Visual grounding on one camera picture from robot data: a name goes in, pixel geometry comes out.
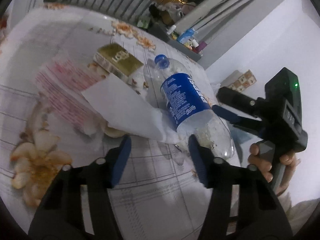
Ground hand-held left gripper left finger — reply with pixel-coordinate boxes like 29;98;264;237
28;135;132;240

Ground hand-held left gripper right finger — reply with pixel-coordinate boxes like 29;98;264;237
188;134;293;240

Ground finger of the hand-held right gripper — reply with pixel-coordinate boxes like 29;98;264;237
216;86;263;117
212;104;265;140

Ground clear bottle with blue label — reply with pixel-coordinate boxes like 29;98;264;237
143;54;235;162

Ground person's right forearm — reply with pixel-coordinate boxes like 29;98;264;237
275;180;318;234

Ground person's right hand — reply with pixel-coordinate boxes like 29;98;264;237
247;142;302;195

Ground tall patterned box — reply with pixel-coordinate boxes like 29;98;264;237
221;69;257;90

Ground white paper sheet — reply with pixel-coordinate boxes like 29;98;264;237
81;74;165;142

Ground grey cabinet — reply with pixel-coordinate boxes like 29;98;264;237
150;22;203;62

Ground blue detergent bottle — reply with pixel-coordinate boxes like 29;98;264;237
176;28;197;43

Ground pink printed plastic bag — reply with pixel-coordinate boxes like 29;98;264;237
35;59;105;130

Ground grey curtain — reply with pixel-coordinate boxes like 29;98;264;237
175;0;293;30

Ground crumpled translucent plastic bag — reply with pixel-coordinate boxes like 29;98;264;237
172;2;197;18

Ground olive gold carton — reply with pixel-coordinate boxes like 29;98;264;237
93;43;144;78

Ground black bag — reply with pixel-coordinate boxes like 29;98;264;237
149;4;163;18

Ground green white carton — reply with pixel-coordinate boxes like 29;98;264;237
137;15;150;29

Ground metal balcony railing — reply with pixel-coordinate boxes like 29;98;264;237
44;0;185;27

